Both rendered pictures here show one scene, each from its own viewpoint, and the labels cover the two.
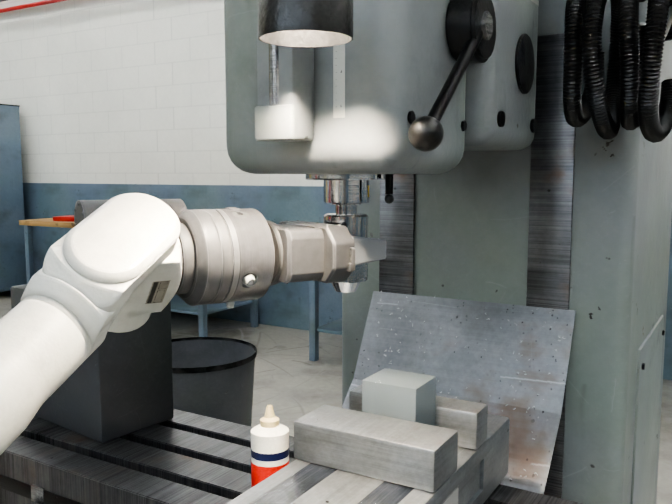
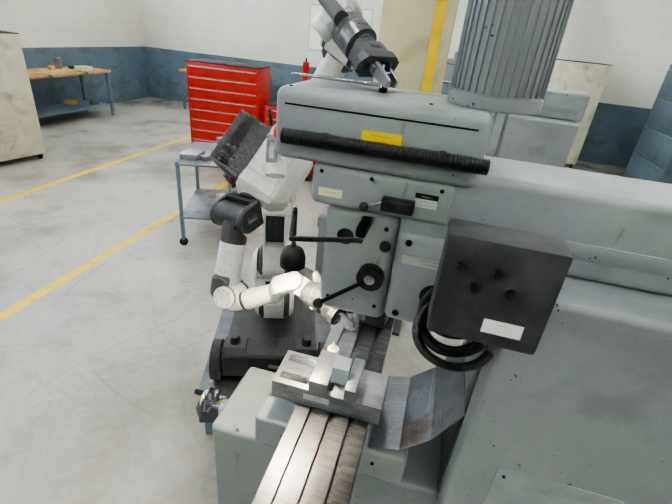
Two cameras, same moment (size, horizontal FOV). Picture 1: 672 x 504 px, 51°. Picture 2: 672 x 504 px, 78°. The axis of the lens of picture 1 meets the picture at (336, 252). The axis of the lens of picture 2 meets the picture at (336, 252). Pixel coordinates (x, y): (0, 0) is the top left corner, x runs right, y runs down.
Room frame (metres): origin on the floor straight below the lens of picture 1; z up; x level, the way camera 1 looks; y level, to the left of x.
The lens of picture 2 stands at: (0.34, -0.99, 2.01)
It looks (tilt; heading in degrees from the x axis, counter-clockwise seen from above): 28 degrees down; 72
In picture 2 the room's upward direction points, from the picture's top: 6 degrees clockwise
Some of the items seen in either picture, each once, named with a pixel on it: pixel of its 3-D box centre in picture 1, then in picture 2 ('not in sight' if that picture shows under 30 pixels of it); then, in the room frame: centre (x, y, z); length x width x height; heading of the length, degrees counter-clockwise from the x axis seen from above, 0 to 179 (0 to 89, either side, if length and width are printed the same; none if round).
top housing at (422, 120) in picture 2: not in sight; (384, 127); (0.75, -0.02, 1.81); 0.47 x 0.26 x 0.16; 149
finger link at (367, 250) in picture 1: (362, 250); (345, 321); (0.71, -0.03, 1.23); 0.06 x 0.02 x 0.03; 124
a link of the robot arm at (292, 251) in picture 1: (269, 255); (329, 304); (0.69, 0.07, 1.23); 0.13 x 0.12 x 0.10; 34
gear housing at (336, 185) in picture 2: not in sight; (387, 180); (0.77, -0.03, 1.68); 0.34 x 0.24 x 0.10; 149
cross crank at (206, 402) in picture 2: not in sight; (214, 404); (0.31, 0.25, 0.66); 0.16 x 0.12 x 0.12; 149
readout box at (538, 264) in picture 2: not in sight; (492, 288); (0.82, -0.45, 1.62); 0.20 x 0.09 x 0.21; 149
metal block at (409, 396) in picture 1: (399, 406); (341, 369); (0.71, -0.07, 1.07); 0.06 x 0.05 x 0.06; 60
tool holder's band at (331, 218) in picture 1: (346, 218); not in sight; (0.74, -0.01, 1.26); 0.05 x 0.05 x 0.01
